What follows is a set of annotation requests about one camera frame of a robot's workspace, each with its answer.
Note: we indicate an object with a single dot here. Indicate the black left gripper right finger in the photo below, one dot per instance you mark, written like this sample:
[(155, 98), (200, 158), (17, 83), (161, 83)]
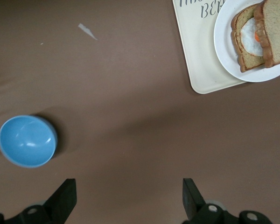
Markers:
[(194, 205)]

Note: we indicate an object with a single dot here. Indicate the blue bowl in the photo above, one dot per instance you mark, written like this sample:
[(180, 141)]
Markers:
[(25, 142)]

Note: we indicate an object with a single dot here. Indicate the toy fried egg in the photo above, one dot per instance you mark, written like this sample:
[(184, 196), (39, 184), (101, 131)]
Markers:
[(249, 39)]

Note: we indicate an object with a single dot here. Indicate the cream bear print tray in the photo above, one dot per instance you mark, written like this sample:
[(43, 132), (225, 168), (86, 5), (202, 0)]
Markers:
[(196, 46)]

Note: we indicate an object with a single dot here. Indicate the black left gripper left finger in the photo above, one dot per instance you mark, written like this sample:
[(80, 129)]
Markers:
[(58, 205)]

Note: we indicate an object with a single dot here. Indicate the white round plate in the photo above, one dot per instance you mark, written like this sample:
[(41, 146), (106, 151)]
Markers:
[(224, 46)]

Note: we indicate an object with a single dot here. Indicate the white paper scrap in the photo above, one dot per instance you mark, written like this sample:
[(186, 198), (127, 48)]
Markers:
[(84, 28)]

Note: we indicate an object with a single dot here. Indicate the brown toy bread slice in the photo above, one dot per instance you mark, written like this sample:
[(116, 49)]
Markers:
[(277, 35), (252, 61), (233, 30)]

